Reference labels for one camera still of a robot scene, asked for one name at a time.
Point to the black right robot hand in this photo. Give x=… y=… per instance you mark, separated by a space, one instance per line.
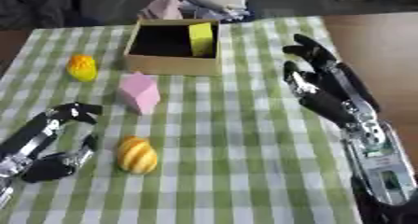
x=326 y=101

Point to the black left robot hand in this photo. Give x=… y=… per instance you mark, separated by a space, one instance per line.
x=46 y=168

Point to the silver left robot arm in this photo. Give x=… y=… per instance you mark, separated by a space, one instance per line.
x=5 y=192

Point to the tan cardboard box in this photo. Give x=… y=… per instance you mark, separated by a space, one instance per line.
x=173 y=47

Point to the yellow striped toy squash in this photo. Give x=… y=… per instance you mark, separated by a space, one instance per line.
x=136 y=155

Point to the yellow orange toy corn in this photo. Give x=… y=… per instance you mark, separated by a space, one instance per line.
x=81 y=67

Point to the pink hexagonal block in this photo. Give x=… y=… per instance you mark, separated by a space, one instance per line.
x=140 y=92

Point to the yellow rectangular block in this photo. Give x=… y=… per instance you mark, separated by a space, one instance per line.
x=201 y=39

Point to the pale blue crumpled cloth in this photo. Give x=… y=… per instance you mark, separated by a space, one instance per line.
x=217 y=13

